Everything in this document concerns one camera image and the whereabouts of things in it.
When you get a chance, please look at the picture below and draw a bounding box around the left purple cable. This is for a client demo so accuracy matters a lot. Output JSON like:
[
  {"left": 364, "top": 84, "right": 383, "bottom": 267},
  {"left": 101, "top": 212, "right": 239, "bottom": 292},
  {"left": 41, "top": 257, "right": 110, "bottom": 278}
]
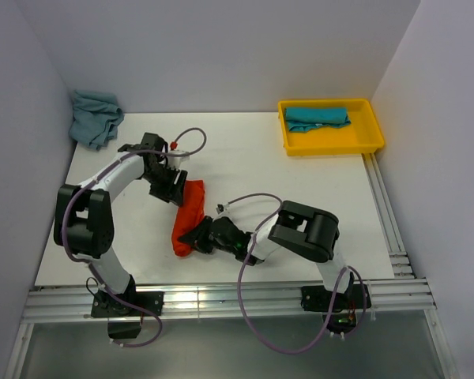
[{"left": 61, "top": 126, "right": 207, "bottom": 349}]

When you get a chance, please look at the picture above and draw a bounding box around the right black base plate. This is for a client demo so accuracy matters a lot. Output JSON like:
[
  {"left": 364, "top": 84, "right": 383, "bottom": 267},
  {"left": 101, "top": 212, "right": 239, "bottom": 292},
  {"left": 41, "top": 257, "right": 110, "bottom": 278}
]
[{"left": 300, "top": 285, "right": 372, "bottom": 313}]

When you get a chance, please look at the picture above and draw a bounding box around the aluminium front rail frame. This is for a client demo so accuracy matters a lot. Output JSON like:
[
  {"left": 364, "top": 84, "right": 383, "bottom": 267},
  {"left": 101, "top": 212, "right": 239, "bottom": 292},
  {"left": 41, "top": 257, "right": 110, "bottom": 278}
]
[{"left": 5, "top": 276, "right": 459, "bottom": 378}]

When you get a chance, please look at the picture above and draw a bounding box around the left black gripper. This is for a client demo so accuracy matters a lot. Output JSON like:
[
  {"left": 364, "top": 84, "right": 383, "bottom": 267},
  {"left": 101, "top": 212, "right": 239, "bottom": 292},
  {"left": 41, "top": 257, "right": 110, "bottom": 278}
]
[{"left": 143, "top": 164, "right": 188, "bottom": 207}]

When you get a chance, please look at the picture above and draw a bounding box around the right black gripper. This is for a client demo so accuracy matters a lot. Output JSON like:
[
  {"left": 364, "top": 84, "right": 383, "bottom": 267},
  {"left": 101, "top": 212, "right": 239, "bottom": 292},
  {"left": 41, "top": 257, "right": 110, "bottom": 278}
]
[{"left": 179, "top": 216, "right": 237, "bottom": 254}]

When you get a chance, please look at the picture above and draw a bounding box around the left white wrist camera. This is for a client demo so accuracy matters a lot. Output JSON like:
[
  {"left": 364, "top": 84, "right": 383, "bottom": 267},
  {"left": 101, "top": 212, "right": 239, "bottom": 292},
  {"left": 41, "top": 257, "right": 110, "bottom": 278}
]
[{"left": 167, "top": 150, "right": 190, "bottom": 167}]

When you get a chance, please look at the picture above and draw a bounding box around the yellow plastic tray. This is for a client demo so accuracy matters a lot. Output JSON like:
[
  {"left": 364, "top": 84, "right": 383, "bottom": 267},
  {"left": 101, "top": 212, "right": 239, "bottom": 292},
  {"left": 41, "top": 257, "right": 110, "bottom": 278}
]
[{"left": 278, "top": 99, "right": 386, "bottom": 156}]

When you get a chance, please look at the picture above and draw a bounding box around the orange t shirt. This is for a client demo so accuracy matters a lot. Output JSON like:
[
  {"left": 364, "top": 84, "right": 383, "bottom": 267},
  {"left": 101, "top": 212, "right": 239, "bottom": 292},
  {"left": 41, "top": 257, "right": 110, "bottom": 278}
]
[{"left": 171, "top": 180, "right": 205, "bottom": 257}]

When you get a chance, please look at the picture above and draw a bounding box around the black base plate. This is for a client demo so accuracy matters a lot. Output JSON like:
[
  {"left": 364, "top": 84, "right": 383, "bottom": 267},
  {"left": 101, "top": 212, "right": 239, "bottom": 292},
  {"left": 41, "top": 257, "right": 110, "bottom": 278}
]
[
  {"left": 300, "top": 285, "right": 372, "bottom": 313},
  {"left": 90, "top": 291, "right": 164, "bottom": 318}
]

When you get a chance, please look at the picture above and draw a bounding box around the grey-blue crumpled t shirt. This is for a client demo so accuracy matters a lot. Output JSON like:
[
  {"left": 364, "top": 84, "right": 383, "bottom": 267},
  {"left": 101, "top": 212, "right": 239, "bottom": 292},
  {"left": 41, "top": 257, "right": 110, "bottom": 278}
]
[{"left": 69, "top": 90, "right": 124, "bottom": 151}]

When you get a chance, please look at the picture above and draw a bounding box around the purple cable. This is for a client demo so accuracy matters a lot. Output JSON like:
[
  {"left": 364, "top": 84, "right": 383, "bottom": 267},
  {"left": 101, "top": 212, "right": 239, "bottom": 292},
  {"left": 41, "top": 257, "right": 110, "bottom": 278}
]
[
  {"left": 215, "top": 192, "right": 368, "bottom": 355},
  {"left": 61, "top": 126, "right": 207, "bottom": 349}
]

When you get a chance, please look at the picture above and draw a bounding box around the aluminium right side rail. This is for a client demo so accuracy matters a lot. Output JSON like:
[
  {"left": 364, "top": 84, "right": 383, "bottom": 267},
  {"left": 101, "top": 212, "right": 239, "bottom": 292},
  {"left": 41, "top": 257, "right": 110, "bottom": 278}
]
[{"left": 362, "top": 154, "right": 416, "bottom": 280}]

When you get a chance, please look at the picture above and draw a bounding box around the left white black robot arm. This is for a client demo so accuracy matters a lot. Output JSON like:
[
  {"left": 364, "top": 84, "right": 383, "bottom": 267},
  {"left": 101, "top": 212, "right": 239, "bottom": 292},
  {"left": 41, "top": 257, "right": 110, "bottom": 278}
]
[{"left": 54, "top": 133, "right": 190, "bottom": 315}]

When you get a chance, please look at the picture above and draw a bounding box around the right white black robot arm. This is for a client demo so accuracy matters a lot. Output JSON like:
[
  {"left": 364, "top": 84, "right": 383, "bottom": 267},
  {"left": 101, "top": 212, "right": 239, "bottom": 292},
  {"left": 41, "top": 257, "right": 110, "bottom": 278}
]
[{"left": 172, "top": 201, "right": 354, "bottom": 312}]

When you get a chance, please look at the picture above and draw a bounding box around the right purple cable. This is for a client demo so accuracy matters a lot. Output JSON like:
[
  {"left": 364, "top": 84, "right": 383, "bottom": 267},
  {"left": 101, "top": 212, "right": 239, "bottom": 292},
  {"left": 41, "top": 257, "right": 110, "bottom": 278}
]
[{"left": 215, "top": 192, "right": 368, "bottom": 355}]

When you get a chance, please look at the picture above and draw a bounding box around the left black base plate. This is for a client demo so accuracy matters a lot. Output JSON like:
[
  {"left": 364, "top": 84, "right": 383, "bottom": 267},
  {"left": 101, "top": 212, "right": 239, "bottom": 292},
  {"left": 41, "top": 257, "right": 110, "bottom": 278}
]
[{"left": 90, "top": 291, "right": 164, "bottom": 318}]

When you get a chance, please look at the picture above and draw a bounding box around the teal rolled t shirt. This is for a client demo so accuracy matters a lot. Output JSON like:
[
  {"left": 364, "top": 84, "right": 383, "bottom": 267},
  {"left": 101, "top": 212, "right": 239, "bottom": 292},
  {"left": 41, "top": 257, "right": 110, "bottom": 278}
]
[{"left": 284, "top": 107, "right": 351, "bottom": 133}]

